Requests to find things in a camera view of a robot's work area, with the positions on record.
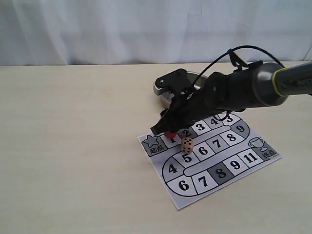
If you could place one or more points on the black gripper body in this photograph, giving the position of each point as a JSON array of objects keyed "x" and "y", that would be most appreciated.
[{"x": 206, "y": 102}]

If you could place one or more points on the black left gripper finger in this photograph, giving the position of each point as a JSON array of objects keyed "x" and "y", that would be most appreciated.
[{"x": 165, "y": 125}]

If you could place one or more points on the red cylinder game piece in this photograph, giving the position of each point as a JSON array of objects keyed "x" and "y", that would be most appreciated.
[{"x": 170, "y": 135}]

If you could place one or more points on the beige wooden die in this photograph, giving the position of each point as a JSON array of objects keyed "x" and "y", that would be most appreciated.
[{"x": 187, "y": 145}]

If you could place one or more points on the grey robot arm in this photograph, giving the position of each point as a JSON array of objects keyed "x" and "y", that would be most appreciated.
[{"x": 259, "y": 85}]

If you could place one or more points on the round stainless steel bowl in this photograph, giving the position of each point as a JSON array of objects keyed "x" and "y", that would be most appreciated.
[{"x": 193, "y": 77}]

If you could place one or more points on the printed paper game board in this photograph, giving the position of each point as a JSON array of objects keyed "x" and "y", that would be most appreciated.
[{"x": 225, "y": 150}]

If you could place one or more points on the white backdrop curtain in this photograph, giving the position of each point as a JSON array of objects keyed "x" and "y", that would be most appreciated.
[{"x": 68, "y": 32}]

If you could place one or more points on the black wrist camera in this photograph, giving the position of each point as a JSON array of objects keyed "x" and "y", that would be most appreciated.
[{"x": 175, "y": 82}]

